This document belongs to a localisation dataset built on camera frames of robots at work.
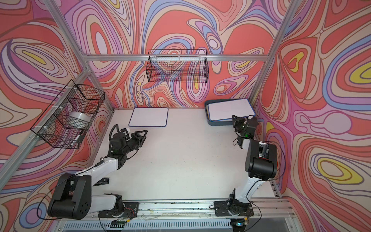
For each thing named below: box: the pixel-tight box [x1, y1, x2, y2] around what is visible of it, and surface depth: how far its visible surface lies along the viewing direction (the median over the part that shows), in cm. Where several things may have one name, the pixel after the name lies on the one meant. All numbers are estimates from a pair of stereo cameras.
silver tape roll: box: [65, 111, 92, 130], surface depth 73 cm
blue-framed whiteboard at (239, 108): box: [207, 98, 257, 122], surface depth 104 cm
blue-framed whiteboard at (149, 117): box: [128, 107, 169, 128], surface depth 118 cm
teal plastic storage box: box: [204, 98, 256, 127], surface depth 104 cm
